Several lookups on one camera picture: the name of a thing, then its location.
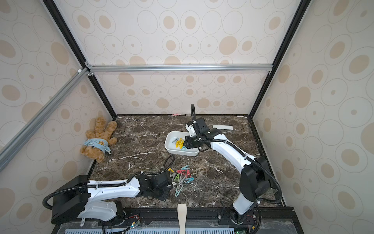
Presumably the teal clothespin top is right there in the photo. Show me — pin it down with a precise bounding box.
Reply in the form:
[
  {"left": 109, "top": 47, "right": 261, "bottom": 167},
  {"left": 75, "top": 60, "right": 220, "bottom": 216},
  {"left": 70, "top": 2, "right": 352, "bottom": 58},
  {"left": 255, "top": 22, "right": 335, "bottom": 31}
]
[{"left": 181, "top": 165, "right": 190, "bottom": 170}]

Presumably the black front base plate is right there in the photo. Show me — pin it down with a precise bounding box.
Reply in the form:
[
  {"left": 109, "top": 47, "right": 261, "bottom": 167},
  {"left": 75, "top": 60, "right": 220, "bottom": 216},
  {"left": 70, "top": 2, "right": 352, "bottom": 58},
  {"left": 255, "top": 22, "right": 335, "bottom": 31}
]
[{"left": 52, "top": 207, "right": 303, "bottom": 234}]

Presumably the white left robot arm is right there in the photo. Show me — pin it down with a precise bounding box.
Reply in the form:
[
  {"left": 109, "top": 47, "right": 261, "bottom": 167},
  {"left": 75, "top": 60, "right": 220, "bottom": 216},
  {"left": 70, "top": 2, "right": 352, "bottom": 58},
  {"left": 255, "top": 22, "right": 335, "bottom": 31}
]
[{"left": 42, "top": 171, "right": 173, "bottom": 226}]

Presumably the beige tape strip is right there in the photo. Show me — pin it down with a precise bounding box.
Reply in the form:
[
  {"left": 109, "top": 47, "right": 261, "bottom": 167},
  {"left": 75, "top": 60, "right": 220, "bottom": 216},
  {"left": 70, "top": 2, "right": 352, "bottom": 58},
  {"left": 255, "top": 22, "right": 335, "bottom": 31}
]
[{"left": 177, "top": 204, "right": 187, "bottom": 234}]

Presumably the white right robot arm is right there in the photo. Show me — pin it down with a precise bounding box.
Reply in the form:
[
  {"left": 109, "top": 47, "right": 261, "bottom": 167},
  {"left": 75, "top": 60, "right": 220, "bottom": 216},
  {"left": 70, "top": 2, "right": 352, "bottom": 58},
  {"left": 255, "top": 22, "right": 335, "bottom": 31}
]
[{"left": 184, "top": 118, "right": 282, "bottom": 215}]

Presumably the white paper strip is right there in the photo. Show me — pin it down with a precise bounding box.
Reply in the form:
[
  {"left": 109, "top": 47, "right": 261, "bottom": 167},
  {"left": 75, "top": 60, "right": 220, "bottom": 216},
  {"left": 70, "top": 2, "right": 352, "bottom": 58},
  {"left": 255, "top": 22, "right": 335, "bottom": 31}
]
[{"left": 212, "top": 125, "right": 233, "bottom": 131}]

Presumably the horizontal aluminium rail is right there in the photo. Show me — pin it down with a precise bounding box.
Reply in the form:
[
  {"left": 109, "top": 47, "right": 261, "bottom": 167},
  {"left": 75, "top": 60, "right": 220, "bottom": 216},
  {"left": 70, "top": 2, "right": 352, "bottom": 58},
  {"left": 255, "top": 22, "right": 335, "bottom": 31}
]
[{"left": 88, "top": 64, "right": 273, "bottom": 72}]

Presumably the left diagonal aluminium rail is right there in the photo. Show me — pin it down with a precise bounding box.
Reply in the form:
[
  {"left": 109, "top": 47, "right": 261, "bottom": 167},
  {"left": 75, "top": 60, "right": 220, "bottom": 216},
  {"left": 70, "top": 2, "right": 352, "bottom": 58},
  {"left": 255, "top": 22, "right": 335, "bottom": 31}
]
[{"left": 1, "top": 68, "right": 88, "bottom": 171}]

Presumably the teal clothespin cluster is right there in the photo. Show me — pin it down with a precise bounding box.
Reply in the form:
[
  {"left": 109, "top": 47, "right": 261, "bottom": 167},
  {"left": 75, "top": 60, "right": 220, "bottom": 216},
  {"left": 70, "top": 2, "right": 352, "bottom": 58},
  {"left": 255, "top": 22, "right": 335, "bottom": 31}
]
[{"left": 183, "top": 177, "right": 194, "bottom": 184}]

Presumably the white plastic storage box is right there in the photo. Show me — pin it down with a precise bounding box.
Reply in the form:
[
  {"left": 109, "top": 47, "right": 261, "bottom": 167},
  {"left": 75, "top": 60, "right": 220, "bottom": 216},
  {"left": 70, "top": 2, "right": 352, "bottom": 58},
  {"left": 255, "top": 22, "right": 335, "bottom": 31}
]
[{"left": 164, "top": 131, "right": 199, "bottom": 157}]

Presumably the pink red clothespin flat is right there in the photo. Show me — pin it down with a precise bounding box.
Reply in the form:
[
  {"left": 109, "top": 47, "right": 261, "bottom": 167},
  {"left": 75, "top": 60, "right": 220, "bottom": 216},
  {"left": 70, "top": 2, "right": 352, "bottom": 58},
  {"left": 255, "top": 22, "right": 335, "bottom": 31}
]
[{"left": 176, "top": 170, "right": 186, "bottom": 175}]

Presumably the brown teddy bear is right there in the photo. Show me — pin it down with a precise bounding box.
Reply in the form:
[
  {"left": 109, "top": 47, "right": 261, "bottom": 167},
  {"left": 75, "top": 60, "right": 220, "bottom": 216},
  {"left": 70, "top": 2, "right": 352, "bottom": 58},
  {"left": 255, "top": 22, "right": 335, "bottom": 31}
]
[{"left": 80, "top": 117, "right": 117, "bottom": 163}]

